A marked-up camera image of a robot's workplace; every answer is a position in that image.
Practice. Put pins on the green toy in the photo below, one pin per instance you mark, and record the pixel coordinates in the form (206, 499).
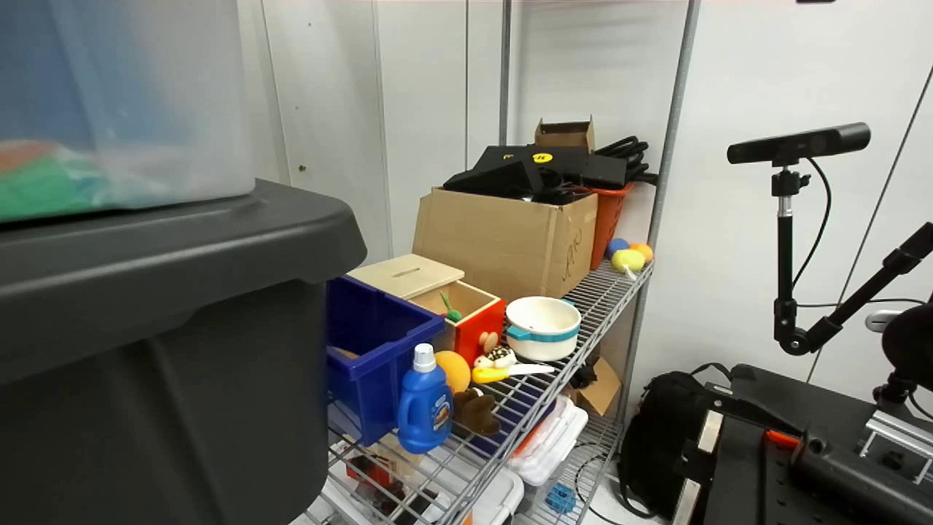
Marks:
(454, 310)

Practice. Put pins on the yellow plastic toy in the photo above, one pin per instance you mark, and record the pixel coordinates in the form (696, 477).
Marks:
(491, 367)

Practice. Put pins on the white pot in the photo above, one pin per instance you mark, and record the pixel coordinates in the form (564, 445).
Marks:
(542, 340)

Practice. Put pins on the small dark brown toy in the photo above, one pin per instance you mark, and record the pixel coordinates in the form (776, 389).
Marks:
(472, 412)

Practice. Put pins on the yellow round toy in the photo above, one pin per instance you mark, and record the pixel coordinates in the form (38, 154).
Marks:
(627, 262)

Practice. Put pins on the metal rack pole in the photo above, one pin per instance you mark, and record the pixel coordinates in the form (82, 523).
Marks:
(505, 67)
(652, 221)

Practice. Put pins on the large cardboard box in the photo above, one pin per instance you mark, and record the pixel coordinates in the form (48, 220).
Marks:
(497, 242)

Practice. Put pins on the wooden box with red drawer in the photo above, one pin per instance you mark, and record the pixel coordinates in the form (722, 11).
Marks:
(403, 274)

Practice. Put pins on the orange bucket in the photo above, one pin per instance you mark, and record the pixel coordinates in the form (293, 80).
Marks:
(607, 229)

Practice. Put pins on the blue ball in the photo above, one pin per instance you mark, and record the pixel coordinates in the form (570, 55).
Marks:
(617, 242)

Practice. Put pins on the blue detergent bottle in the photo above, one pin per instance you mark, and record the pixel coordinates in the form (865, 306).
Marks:
(424, 410)

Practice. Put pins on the blue plastic bin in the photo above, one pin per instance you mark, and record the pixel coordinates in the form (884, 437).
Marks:
(375, 389)

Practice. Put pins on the small cardboard box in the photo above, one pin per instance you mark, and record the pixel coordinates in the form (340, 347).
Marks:
(564, 135)

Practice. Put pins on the orange ball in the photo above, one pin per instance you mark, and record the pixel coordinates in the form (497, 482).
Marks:
(646, 251)

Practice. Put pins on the cardboard flap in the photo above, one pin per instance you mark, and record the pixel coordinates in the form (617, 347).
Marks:
(602, 389)

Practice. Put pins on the white plastic container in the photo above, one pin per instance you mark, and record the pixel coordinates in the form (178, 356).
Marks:
(556, 437)
(497, 499)

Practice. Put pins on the packet with coloured items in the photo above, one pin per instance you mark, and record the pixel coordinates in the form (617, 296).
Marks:
(375, 472)

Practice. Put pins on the blue tape roll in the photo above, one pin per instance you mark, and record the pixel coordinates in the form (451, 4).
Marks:
(548, 497)

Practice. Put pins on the black backpack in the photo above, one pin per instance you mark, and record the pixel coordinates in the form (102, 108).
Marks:
(672, 426)

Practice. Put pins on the dark grey storage tote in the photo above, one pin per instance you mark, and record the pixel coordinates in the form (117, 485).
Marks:
(147, 389)

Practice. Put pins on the clear storage bin dark lid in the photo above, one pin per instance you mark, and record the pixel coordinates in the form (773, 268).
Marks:
(147, 89)

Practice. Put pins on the black cart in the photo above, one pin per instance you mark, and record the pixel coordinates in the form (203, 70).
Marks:
(834, 417)

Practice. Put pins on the black round object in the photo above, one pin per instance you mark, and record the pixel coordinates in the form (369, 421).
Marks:
(913, 351)

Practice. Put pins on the black camera stand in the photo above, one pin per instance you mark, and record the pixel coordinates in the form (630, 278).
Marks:
(782, 251)

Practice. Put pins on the black bar camera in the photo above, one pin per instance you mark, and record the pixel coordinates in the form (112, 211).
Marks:
(796, 144)

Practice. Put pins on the aluminium rail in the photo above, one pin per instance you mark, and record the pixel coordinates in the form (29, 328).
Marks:
(892, 431)

